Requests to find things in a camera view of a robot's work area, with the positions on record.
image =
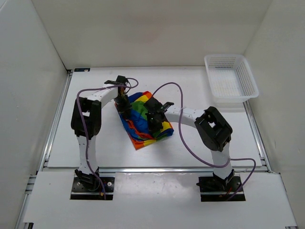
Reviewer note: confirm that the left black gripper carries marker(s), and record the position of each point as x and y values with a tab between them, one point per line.
125	110

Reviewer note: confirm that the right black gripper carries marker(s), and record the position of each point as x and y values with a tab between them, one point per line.
152	128

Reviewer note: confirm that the rainbow striped shorts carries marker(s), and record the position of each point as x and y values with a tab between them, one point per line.
136	125

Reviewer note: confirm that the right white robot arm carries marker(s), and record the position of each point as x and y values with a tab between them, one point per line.
213	129

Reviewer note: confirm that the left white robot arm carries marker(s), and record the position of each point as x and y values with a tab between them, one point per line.
86	122

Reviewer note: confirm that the dark label sticker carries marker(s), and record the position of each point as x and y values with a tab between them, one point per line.
81	69

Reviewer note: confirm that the white plastic mesh basket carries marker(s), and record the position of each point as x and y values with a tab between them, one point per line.
230	78

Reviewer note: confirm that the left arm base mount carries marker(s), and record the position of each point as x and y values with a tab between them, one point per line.
81	190

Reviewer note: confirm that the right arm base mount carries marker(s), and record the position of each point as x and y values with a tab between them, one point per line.
211	190

